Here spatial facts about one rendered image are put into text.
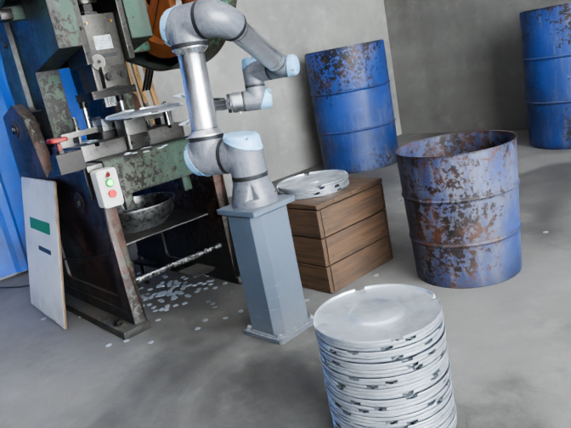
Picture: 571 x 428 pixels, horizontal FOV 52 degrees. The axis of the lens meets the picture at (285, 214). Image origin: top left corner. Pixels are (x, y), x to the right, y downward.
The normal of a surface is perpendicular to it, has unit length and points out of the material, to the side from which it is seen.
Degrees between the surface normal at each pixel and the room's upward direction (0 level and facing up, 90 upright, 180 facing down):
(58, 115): 90
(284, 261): 90
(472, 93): 90
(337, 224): 90
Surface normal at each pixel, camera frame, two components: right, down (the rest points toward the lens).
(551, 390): -0.18, -0.95
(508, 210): 0.55, 0.15
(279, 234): 0.70, 0.05
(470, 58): -0.73, 0.30
